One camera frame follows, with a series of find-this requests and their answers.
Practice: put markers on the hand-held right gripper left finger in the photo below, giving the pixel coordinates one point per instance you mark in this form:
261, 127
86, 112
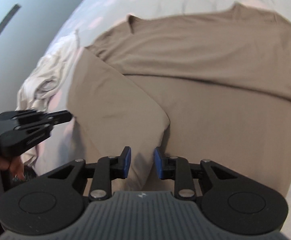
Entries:
126, 163

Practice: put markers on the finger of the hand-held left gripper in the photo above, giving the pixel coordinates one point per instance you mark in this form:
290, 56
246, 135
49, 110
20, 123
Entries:
60, 117

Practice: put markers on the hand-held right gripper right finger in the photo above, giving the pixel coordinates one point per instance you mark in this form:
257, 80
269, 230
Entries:
159, 163

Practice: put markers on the taupe long sleeve shirt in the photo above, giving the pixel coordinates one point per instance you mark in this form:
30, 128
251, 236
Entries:
198, 92

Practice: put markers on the person's left hand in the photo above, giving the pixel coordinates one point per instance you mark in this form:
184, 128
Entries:
13, 166

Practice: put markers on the white garment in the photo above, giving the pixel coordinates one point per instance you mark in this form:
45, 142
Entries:
48, 80

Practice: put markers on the grey wall switch panel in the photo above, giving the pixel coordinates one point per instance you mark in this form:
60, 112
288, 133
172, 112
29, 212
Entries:
6, 19

